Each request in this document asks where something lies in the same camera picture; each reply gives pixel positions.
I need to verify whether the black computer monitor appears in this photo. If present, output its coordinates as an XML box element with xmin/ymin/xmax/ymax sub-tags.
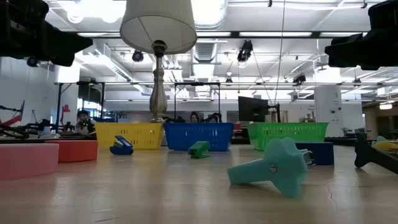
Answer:
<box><xmin>238</xmin><ymin>95</ymin><xmax>270</xmax><ymax>123</ymax></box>

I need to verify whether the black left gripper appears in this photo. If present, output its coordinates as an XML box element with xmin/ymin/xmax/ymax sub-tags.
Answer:
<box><xmin>0</xmin><ymin>0</ymin><xmax>94</xmax><ymax>68</ymax></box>

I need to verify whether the green staple remover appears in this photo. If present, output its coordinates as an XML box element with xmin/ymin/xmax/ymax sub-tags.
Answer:
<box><xmin>187</xmin><ymin>141</ymin><xmax>211</xmax><ymax>160</ymax></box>

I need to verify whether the yellow plastic basket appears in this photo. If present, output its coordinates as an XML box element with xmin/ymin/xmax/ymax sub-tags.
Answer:
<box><xmin>95</xmin><ymin>122</ymin><xmax>165</xmax><ymax>151</ymax></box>

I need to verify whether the pink tape roll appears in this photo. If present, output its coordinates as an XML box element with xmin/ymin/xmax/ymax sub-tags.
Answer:
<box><xmin>0</xmin><ymin>142</ymin><xmax>60</xmax><ymax>181</ymax></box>

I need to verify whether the black aluminium table frame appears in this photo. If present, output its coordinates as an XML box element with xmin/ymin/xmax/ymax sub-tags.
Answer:
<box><xmin>0</xmin><ymin>133</ymin><xmax>357</xmax><ymax>147</ymax></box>

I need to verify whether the white building column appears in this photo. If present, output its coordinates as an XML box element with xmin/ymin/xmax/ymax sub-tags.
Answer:
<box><xmin>313</xmin><ymin>85</ymin><xmax>343</xmax><ymax>138</ymax></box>

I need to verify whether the navy blue stapler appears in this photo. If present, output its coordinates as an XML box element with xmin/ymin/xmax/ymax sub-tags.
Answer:
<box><xmin>294</xmin><ymin>141</ymin><xmax>335</xmax><ymax>166</ymax></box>

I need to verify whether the black metal gantry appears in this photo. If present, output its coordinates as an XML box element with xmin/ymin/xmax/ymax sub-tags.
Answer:
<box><xmin>54</xmin><ymin>81</ymin><xmax>106</xmax><ymax>133</ymax></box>

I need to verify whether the green plastic basket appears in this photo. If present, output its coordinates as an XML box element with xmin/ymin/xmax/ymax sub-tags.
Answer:
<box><xmin>247</xmin><ymin>121</ymin><xmax>329</xmax><ymax>152</ymax></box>

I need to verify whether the red tape roll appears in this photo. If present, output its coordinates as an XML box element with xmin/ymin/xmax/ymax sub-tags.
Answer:
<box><xmin>45</xmin><ymin>139</ymin><xmax>99</xmax><ymax>164</ymax></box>

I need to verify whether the hanging black cable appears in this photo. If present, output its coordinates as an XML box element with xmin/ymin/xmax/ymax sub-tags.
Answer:
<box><xmin>272</xmin><ymin>0</ymin><xmax>286</xmax><ymax>106</ymax></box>

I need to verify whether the teal stapler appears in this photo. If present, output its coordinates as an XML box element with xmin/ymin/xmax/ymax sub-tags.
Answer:
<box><xmin>226</xmin><ymin>137</ymin><xmax>317</xmax><ymax>199</ymax></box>

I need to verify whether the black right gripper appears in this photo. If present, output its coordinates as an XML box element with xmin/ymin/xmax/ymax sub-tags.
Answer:
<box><xmin>324</xmin><ymin>0</ymin><xmax>398</xmax><ymax>71</ymax></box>

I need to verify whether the table lamp white shade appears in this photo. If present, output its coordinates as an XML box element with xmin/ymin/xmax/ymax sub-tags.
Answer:
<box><xmin>119</xmin><ymin>0</ymin><xmax>198</xmax><ymax>124</ymax></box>

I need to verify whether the blue plastic basket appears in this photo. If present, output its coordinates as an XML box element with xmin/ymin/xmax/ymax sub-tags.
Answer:
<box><xmin>164</xmin><ymin>122</ymin><xmax>235</xmax><ymax>152</ymax></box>

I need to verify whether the blue staple remover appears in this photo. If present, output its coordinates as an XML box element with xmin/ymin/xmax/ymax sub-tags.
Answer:
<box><xmin>109</xmin><ymin>134</ymin><xmax>135</xmax><ymax>156</ymax></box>

